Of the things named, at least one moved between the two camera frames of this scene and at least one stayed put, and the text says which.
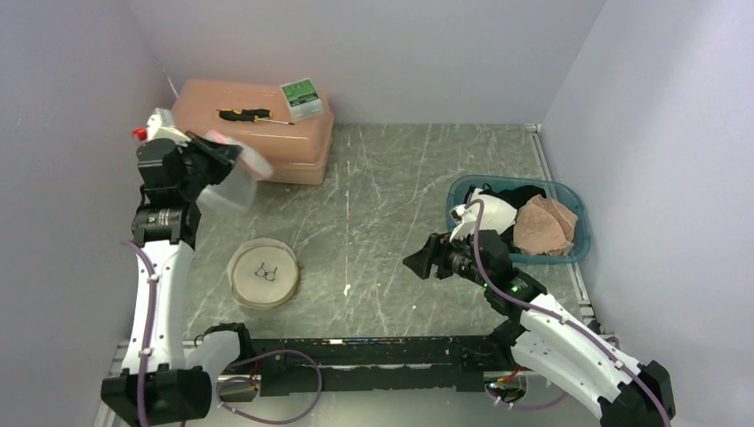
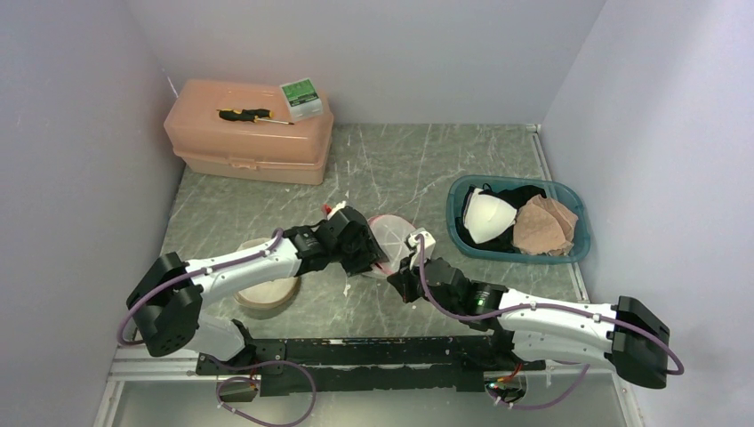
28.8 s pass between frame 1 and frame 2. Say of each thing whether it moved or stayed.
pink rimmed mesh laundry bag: moved
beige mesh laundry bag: stayed
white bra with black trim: stayed
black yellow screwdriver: stayed
